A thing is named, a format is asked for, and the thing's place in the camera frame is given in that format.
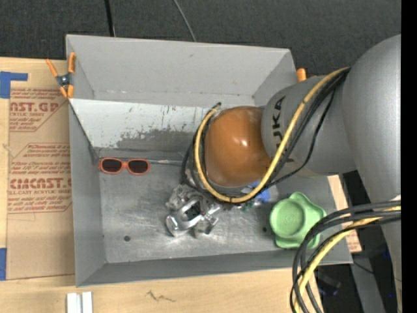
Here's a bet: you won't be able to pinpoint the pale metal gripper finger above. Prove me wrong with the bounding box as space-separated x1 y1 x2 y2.
165 214 196 238
194 207 221 240

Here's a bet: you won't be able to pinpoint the grey metal bin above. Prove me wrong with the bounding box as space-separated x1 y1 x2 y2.
65 33 354 288

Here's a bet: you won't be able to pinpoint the blue rounded block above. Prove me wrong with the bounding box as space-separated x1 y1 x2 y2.
250 180 272 205

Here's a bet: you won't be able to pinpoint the orange-red sunglasses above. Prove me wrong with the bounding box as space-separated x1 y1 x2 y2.
97 156 152 176

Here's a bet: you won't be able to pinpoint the brown cardboard board red print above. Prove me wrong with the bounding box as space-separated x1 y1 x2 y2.
0 56 363 281

